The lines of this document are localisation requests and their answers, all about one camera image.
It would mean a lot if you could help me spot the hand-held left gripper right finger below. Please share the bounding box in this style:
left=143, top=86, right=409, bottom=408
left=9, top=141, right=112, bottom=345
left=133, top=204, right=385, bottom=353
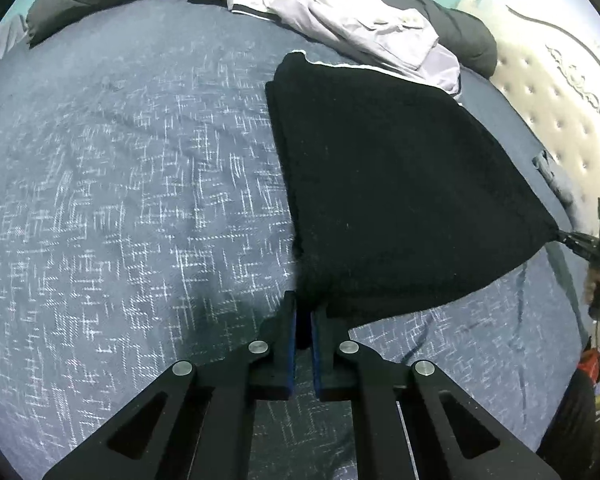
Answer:
left=309, top=307, right=562, bottom=480

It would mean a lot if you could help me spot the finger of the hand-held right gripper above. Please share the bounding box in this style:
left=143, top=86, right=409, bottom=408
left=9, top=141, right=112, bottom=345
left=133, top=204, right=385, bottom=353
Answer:
left=554, top=226, right=600, bottom=262

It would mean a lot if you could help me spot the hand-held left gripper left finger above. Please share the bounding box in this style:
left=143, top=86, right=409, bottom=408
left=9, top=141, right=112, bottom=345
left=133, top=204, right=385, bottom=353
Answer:
left=42, top=290, right=299, bottom=480

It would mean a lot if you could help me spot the black sweater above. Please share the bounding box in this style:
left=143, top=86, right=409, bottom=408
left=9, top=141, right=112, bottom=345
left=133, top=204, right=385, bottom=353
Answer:
left=264, top=51, right=562, bottom=329

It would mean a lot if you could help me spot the red object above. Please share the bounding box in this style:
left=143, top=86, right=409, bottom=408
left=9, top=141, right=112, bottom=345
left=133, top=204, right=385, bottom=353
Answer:
left=579, top=344, right=600, bottom=387

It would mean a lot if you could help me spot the cream tufted headboard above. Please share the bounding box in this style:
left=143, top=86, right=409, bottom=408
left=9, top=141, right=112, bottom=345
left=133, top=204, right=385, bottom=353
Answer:
left=456, top=0, right=600, bottom=283

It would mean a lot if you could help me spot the blue-grey patterned bed sheet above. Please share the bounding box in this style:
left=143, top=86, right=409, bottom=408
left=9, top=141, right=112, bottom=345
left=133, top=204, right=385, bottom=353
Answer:
left=0, top=0, right=588, bottom=480

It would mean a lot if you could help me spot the light grey jacket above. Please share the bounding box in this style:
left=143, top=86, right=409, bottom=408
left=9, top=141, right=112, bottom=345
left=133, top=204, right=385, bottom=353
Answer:
left=226, top=0, right=464, bottom=99

